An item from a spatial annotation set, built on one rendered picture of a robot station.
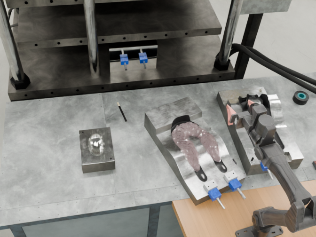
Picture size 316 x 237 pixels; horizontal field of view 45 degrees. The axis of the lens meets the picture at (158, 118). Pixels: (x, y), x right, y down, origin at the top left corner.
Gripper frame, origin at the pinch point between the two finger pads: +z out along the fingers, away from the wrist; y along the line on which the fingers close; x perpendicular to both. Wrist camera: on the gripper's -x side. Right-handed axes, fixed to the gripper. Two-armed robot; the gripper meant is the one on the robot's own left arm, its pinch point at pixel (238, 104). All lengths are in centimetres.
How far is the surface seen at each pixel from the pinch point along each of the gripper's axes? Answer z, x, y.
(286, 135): -0.2, 31.4, -33.4
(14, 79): 78, 35, 88
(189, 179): -8.0, 34.5, 20.5
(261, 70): 126, 118, -115
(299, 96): 25, 36, -58
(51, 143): 33, 39, 75
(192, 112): 24.4, 28.5, 6.5
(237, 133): 8.0, 31.7, -10.7
